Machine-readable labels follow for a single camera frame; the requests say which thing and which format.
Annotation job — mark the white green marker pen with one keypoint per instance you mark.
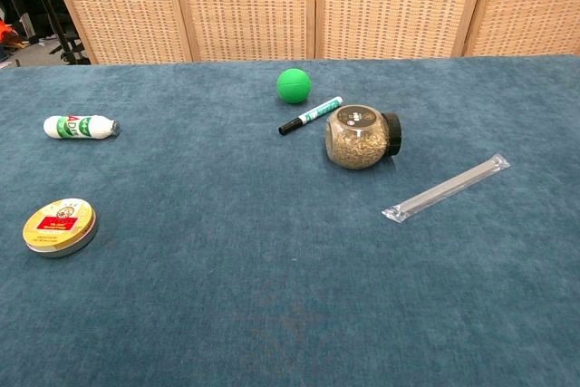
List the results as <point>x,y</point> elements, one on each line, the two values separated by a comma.
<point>312,114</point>

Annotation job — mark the glass spice jar black lid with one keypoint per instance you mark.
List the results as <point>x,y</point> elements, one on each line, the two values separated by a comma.
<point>358,142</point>

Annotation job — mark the blue table cloth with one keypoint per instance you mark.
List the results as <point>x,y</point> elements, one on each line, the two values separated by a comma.
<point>272,246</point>

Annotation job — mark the green rubber ball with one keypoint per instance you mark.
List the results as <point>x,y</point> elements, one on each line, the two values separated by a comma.
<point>293,85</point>

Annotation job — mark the clear wrapped drinking straw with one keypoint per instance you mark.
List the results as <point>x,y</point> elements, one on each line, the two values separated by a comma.
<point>446,189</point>

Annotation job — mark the woven wooden folding screen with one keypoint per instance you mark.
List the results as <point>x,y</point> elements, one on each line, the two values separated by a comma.
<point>317,2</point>

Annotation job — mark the white green small bottle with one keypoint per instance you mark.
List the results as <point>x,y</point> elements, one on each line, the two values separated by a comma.
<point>77,127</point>

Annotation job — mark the round yellow tin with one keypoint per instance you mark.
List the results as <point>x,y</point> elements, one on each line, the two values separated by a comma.
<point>59,226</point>

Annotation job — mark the black metal stand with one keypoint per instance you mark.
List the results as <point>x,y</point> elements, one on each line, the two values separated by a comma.
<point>59,20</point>

